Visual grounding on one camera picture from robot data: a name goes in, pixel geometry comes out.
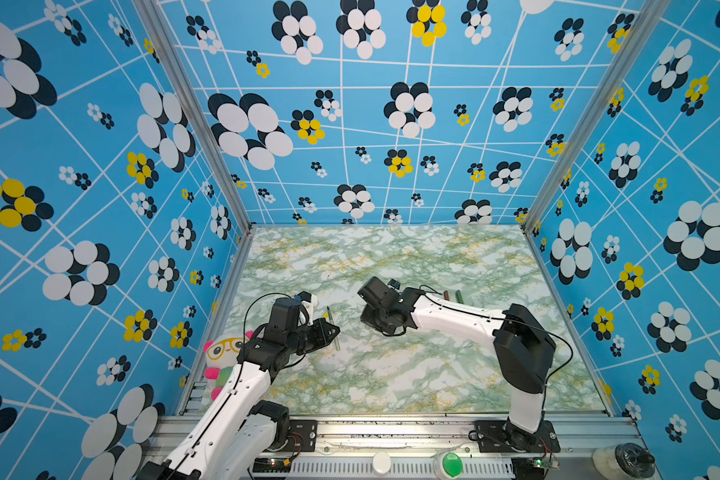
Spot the light green pen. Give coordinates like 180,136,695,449
325,307,341,351

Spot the aluminium corner post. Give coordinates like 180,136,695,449
133,0,252,236
522,0,671,238

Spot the right aluminium corner post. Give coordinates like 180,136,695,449
522,0,671,238

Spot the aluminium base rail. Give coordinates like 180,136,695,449
137,412,661,480

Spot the left aluminium corner post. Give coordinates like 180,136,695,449
133,0,252,236

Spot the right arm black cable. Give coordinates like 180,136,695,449
419,284,575,391

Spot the tape roll spool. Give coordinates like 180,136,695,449
592,443,656,480

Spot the white push button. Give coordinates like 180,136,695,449
372,451,392,477

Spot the green push button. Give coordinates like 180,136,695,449
433,452,464,480

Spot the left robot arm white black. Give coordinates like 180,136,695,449
136,291,340,479

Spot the plush toy pink green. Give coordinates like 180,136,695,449
203,332,253,401

